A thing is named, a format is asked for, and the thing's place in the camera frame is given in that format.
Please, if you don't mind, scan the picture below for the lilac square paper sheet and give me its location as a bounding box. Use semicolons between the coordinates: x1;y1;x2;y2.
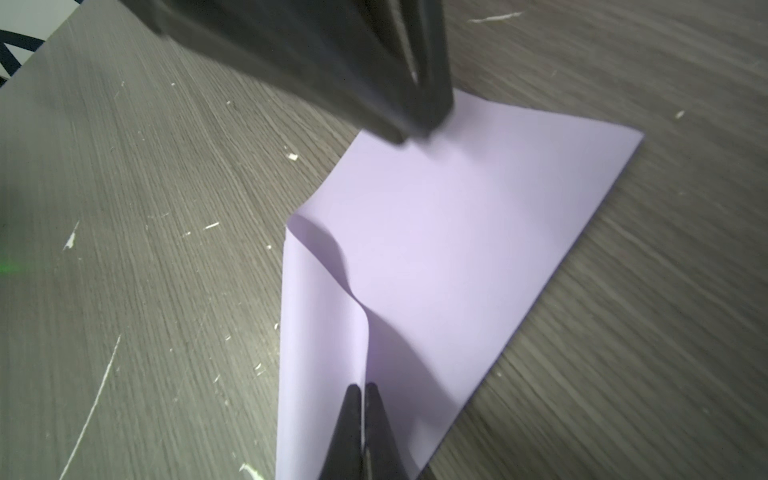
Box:
276;91;643;479

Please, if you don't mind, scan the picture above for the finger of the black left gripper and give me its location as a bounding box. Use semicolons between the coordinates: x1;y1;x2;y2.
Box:
122;1;409;145
386;1;454;135

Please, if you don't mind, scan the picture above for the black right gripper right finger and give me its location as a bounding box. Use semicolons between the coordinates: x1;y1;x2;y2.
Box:
363;383;408;480

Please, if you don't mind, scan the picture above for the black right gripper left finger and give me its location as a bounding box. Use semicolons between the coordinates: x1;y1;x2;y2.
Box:
318;384;364;480

